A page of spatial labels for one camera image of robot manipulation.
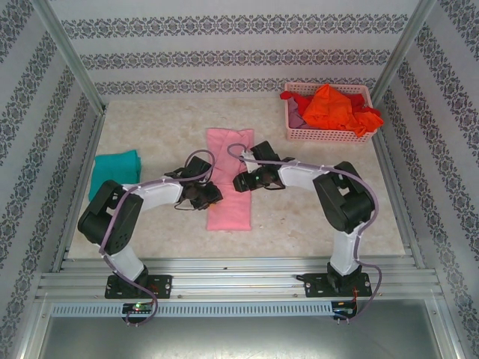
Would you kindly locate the pink t-shirt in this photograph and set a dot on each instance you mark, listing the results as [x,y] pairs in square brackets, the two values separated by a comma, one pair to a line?
[230,213]

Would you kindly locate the orange t-shirt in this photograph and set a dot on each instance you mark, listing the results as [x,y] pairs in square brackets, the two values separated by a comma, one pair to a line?
[329,108]

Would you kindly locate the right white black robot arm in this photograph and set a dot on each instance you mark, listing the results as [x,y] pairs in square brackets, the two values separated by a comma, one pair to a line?
[299,174]

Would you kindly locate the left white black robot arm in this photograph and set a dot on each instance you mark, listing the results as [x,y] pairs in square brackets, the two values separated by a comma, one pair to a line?
[157,190]

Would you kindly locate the purple t-shirt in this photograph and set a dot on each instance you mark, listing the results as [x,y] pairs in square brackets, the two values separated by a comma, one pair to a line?
[295,119]

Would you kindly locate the pink plastic basket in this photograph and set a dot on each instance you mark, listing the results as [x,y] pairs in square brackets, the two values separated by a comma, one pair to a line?
[322,135]

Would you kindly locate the teal folded t-shirt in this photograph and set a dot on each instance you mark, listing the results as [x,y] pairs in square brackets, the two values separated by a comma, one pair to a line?
[116,164]

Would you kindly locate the grey sheet metal panel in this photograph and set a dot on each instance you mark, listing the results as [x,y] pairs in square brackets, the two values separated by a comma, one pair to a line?
[239,340]

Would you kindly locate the aluminium mounting rail frame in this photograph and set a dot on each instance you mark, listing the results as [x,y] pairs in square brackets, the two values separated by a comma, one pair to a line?
[239,280]

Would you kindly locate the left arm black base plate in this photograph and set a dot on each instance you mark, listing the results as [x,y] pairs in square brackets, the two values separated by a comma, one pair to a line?
[162,286]

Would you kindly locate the aluminium side rail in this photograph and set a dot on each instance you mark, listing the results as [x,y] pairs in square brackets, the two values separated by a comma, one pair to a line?
[84,179]
[398,187]

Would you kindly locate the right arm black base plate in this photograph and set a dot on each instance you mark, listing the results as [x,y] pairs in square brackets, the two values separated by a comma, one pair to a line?
[314,286]

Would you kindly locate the aluminium corner post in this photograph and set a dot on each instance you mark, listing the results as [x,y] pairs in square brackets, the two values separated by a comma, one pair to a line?
[75,63]
[408,41]

